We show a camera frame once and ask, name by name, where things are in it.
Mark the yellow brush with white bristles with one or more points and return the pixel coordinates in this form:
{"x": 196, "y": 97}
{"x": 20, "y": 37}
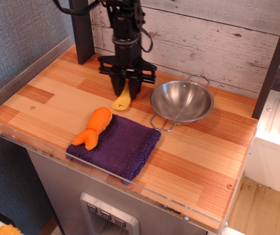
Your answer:
{"x": 124, "y": 100}

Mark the purple knitted cloth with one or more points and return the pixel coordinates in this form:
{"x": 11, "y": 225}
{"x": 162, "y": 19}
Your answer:
{"x": 122, "y": 149}

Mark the dark vertical post right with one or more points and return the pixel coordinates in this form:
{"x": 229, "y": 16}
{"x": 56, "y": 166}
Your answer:
{"x": 268, "y": 82}

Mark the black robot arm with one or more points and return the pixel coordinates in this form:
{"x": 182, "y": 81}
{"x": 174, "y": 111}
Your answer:
{"x": 126, "y": 19}

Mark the orange plush fish toy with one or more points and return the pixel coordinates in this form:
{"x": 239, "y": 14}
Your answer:
{"x": 98, "y": 122}

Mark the grey toy fridge cabinet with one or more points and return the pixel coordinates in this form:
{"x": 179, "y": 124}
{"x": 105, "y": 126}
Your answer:
{"x": 64, "y": 185}

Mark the yellow object bottom left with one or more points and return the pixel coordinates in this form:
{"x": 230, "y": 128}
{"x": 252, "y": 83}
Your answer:
{"x": 9, "y": 230}

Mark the silver dispenser panel with buttons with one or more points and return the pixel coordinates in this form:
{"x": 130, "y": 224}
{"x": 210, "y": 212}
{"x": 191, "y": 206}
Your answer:
{"x": 104, "y": 219}

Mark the steel bowl with handles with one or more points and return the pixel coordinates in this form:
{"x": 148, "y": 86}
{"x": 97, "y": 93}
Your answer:
{"x": 182, "y": 101}

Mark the clear acrylic table guard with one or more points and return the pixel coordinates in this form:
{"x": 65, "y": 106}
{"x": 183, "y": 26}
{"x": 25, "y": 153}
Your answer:
{"x": 194, "y": 170}

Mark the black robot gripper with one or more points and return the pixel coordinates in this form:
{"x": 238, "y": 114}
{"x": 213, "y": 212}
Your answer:
{"x": 127, "y": 63}

